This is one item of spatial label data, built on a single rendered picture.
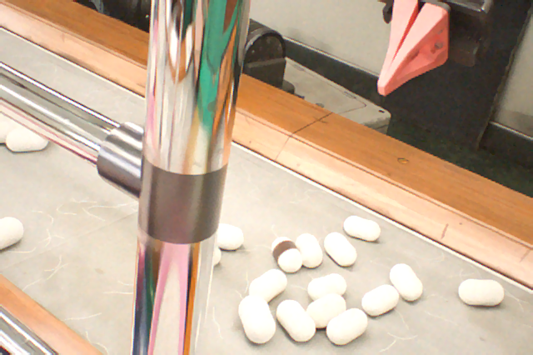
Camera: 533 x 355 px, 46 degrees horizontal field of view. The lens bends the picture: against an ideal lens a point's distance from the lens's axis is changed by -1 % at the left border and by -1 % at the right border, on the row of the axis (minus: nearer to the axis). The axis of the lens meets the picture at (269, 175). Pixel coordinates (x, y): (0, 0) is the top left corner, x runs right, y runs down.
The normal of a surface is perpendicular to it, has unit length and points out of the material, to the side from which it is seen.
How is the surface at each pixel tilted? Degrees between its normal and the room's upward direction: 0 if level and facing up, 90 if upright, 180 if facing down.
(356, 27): 89
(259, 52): 90
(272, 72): 91
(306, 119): 0
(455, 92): 86
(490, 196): 0
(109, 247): 0
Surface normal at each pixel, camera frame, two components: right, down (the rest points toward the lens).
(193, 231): 0.46, 0.52
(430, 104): -0.60, 0.26
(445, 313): 0.16, -0.85
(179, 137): -0.15, 0.49
